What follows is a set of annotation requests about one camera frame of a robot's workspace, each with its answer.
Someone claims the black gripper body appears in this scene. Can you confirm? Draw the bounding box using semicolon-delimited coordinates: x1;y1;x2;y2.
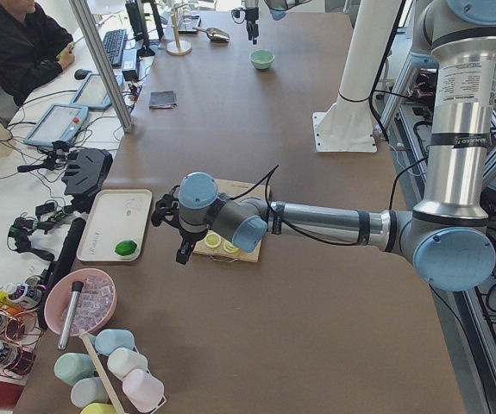
150;185;196;246
231;7;259;28

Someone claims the light green bowl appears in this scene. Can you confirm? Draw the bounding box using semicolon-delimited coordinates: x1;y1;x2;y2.
249;50;274;70

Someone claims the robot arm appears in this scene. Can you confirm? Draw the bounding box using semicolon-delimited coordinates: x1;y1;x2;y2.
151;1;496;292
230;0;308;45

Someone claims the pink bowl with ice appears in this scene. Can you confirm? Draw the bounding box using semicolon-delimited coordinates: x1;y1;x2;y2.
44;268;117;336

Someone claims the metal tube in bowl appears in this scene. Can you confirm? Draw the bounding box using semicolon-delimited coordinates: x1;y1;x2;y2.
57;281;84;351

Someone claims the single lemon slice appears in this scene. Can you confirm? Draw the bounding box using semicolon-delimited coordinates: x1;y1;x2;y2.
204;231;222;249

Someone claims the metal scoop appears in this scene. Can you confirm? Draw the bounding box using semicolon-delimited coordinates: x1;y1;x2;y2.
194;26;230;43

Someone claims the cream tray with bear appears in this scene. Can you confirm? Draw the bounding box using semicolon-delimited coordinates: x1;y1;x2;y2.
77;189;153;263

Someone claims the green lime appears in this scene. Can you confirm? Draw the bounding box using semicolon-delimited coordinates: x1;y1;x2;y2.
114;240;138;257

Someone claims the wooden cup stand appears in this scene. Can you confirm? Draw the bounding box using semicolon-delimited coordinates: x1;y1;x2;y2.
166;1;192;56

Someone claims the black headset device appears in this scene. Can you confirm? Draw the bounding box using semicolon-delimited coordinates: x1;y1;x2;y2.
61;148;113;214

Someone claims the grey folded cloth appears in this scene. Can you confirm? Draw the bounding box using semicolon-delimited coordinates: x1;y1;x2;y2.
148;91;177;110

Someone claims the pastel blue cup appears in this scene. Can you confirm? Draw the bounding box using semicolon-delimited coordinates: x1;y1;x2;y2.
95;329;135;356

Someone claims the pastel white cup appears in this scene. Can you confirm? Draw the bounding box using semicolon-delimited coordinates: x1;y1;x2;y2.
107;348;148;380

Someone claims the far blue teach pendant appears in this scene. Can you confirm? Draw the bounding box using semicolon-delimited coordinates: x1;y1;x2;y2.
70;72;111;111

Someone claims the blue teach pendant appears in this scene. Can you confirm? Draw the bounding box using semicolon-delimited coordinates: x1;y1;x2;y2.
70;72;111;111
24;103;89;147

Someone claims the near blue teach pendant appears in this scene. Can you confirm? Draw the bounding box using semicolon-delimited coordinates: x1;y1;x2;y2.
24;103;89;147

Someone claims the black keyboard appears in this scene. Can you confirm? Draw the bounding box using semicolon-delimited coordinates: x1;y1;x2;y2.
102;29;127;67

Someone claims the pastel pink cup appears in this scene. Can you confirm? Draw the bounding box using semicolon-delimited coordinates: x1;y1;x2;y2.
122;368;165;413

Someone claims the pastel green cup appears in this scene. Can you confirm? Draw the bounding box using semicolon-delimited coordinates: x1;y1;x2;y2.
53;353;95;386

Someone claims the person in black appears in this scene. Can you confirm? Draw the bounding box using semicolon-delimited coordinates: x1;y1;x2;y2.
0;1;75;106

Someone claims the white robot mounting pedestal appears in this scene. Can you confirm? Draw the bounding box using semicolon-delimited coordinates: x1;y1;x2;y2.
312;0;405;153

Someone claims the aluminium frame post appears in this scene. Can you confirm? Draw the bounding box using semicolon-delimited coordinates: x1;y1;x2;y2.
69;0;134;133

